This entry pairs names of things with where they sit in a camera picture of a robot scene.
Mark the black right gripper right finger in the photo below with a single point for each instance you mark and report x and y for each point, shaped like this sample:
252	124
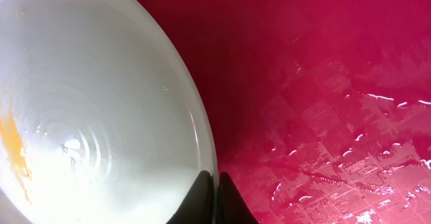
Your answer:
231	207

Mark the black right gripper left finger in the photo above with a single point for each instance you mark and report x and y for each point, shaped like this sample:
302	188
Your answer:
197	206

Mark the cream white plate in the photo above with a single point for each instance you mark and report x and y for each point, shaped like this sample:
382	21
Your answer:
101	121

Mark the red plastic tray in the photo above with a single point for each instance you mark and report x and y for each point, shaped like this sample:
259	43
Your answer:
320	109

